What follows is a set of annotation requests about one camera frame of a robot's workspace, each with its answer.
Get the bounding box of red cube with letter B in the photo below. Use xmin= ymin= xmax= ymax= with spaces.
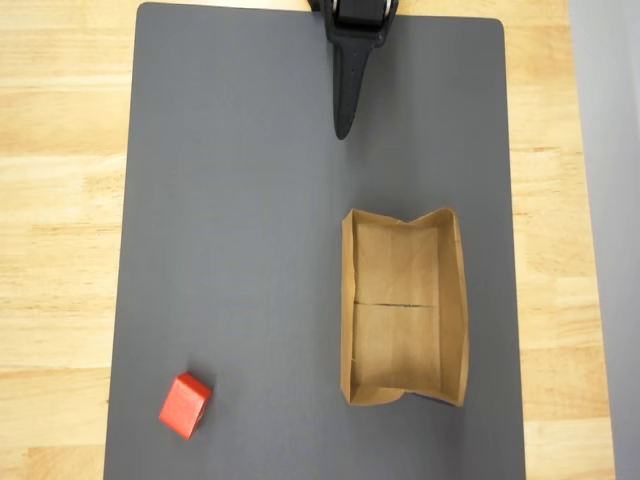
xmin=158 ymin=371 xmax=214 ymax=441

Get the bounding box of brown paper box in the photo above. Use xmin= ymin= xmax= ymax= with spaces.
xmin=341 ymin=207 xmax=471 ymax=409

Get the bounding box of dark grey mat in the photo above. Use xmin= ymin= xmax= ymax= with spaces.
xmin=102 ymin=1 xmax=527 ymax=480

